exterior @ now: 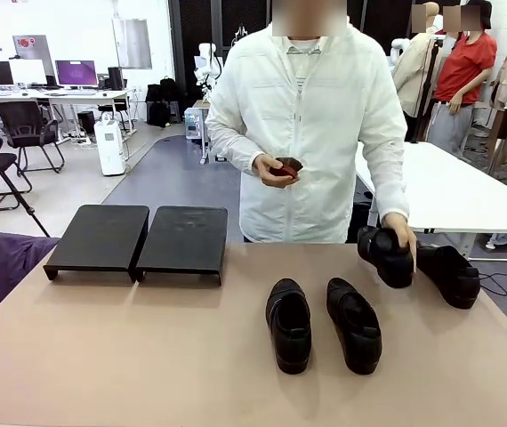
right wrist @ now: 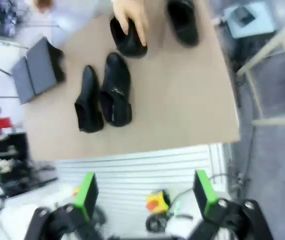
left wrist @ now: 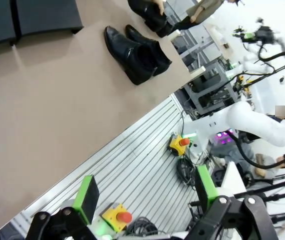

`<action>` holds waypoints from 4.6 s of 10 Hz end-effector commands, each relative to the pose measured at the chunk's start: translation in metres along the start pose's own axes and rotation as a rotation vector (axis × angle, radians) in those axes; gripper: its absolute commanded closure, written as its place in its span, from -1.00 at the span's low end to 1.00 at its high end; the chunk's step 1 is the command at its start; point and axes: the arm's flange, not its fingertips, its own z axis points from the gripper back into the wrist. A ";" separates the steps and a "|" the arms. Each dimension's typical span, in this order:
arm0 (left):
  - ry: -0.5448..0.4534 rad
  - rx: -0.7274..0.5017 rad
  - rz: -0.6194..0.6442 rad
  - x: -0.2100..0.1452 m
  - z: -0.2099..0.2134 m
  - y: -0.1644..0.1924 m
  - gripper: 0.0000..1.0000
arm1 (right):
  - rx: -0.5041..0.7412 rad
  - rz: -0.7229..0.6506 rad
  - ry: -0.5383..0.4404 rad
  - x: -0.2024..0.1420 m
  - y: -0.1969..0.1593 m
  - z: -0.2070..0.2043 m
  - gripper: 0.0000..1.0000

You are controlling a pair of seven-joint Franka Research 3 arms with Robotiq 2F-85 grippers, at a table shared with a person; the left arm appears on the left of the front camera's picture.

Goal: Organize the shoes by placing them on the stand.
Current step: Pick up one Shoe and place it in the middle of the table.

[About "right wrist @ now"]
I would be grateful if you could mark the black loafer shoe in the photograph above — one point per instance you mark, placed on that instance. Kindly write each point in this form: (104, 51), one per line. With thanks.
(185, 27)
(130, 48)

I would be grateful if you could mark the black heeled dress shoe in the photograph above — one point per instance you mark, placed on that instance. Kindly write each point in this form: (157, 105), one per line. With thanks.
(88, 85)

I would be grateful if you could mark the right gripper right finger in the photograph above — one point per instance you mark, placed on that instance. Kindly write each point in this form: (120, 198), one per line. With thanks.
(207, 200)

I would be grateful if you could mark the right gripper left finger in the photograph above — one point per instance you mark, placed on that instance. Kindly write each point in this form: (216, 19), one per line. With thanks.
(83, 197)

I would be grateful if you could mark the aluminium profile frame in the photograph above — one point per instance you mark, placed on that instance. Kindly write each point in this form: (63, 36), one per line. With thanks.
(257, 57)

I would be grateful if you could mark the person in white jacket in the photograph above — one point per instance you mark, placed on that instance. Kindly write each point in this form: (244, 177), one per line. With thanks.
(67, 15)

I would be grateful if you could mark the black equipment case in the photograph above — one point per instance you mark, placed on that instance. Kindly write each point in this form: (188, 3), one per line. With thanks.
(7, 143)

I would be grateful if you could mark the person left hand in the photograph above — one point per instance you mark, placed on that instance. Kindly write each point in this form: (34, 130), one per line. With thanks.
(132, 10)

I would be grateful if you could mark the yellow emergency stop button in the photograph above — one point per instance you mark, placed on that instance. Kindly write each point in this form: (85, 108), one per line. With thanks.
(76, 192)
(157, 200)

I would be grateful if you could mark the slotted aluminium base plate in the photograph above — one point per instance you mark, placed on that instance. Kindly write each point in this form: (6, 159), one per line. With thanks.
(132, 170)

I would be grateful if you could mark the light blue box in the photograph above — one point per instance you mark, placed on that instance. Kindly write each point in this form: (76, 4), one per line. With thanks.
(262, 25)

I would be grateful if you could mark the black heeled zipper shoe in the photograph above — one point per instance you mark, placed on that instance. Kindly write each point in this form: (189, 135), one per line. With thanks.
(117, 72)

